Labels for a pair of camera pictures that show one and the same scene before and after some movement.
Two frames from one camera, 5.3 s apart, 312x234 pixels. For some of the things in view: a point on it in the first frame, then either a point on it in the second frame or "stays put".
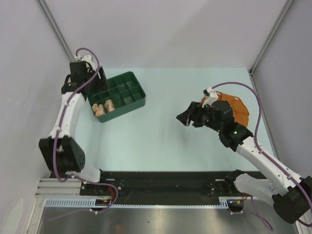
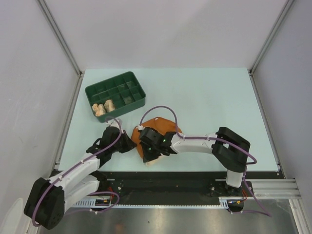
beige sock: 99,109 stays put
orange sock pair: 240,112 → 159,125
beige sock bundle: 109,105 stays put
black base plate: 161,188 stays put
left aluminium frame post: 50,20 stays put
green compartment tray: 125,92 stays put
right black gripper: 193,113 → 147,156
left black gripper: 103,83 → 129,144
